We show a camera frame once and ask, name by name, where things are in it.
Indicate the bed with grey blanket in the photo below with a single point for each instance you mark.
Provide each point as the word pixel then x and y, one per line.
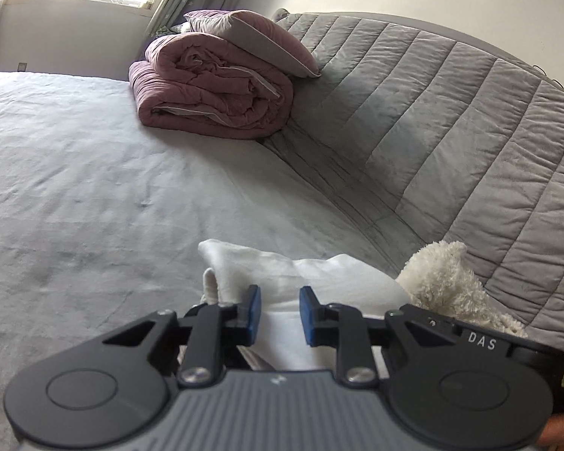
pixel 98 188

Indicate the white cotton garment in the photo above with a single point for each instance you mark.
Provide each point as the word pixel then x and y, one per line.
pixel 319 277

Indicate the person's right hand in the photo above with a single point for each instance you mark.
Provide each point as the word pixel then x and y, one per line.
pixel 557 432

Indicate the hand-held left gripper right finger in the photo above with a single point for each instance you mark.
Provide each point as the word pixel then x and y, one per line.
pixel 308 314

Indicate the pink pillow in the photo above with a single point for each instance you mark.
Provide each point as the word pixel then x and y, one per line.
pixel 258 37

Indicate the white fluffy garment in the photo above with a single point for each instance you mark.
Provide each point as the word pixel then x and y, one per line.
pixel 446 282

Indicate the folded pink quilt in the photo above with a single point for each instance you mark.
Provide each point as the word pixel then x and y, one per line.
pixel 207 89

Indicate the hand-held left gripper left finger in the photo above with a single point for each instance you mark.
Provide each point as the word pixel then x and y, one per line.
pixel 253 312

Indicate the grey padded headboard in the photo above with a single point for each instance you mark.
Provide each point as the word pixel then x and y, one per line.
pixel 451 127

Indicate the wall socket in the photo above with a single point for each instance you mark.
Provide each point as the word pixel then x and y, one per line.
pixel 23 66

